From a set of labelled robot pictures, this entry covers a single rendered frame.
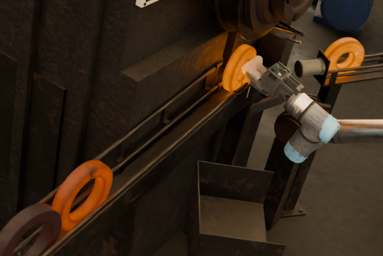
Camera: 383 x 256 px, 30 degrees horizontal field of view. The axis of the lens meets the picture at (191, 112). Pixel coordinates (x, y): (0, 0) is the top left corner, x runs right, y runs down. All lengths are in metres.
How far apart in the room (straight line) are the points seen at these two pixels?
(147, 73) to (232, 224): 0.44
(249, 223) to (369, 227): 1.18
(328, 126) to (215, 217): 0.47
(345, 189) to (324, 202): 0.16
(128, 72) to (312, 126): 0.60
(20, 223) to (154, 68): 0.57
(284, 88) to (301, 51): 1.91
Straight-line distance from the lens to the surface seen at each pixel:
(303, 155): 2.19
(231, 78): 2.14
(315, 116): 2.11
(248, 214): 1.90
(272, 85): 2.13
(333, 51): 2.48
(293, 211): 2.90
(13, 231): 1.56
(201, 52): 2.04
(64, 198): 1.65
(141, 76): 1.82
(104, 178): 1.73
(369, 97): 3.84
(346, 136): 2.23
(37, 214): 1.57
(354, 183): 3.18
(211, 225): 1.84
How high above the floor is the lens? 1.84
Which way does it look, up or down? 34 degrees down
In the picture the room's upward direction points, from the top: 14 degrees clockwise
